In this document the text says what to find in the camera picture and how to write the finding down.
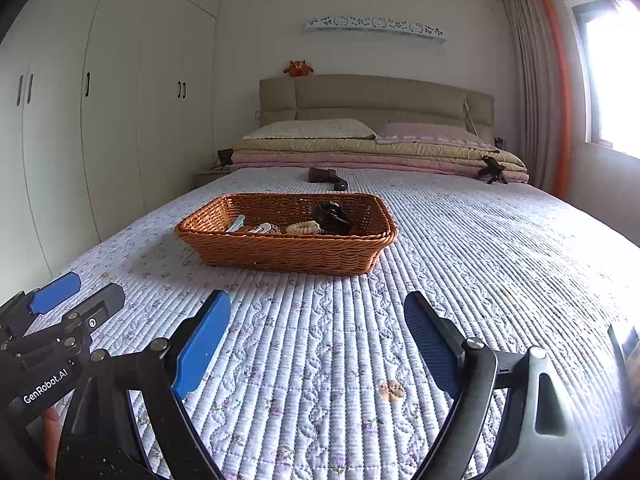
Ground orange curtain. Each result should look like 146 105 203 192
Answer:
540 0 573 200

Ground white quilted bedspread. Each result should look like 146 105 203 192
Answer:
27 168 639 479

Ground dark brown hairbrush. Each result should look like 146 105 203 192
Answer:
308 167 348 192

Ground light blue hair clip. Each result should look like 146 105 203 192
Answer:
226 214 245 233

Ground beige upholstered headboard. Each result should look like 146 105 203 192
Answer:
259 75 494 144

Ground white floral pillow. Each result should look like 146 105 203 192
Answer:
243 118 376 140

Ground pink pillow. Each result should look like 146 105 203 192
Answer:
375 122 494 151

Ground white decorative wall shelf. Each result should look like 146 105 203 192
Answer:
305 15 446 42

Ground brown wicker basket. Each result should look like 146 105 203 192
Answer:
175 193 397 276

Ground folded beige pink quilts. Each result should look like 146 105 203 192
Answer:
232 138 529 183

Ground black wristwatch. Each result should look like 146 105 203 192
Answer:
312 202 352 235

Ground white wardrobe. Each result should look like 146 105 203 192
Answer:
1 0 220 297

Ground beige nightstand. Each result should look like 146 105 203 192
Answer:
194 168 232 188

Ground black hair clip on quilts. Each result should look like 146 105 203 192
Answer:
476 155 508 184

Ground person's left hand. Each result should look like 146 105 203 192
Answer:
40 408 62 480

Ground window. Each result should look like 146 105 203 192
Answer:
573 0 639 158

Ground orange plush toy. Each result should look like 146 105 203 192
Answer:
283 60 314 77

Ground grey curtain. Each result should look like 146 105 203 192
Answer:
501 0 560 196

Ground dark box on nightstand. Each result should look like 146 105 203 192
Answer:
217 148 234 168

